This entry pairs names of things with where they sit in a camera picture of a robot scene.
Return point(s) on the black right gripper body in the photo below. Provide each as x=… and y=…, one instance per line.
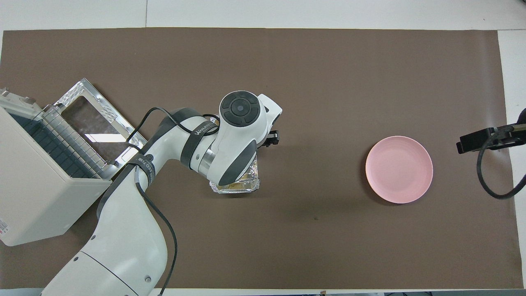
x=511, y=135

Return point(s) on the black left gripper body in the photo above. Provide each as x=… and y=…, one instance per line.
x=272, y=139

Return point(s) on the aluminium foil tray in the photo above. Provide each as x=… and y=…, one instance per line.
x=244, y=186

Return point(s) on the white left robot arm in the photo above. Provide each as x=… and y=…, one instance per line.
x=127, y=246

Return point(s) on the glass oven door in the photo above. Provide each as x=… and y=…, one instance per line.
x=98, y=123

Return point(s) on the cream white toaster oven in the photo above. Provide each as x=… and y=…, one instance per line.
x=37, y=197

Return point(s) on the pink round plate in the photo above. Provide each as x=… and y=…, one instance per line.
x=398, y=169

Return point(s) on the brown paper table mat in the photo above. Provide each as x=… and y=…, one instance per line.
x=328, y=246

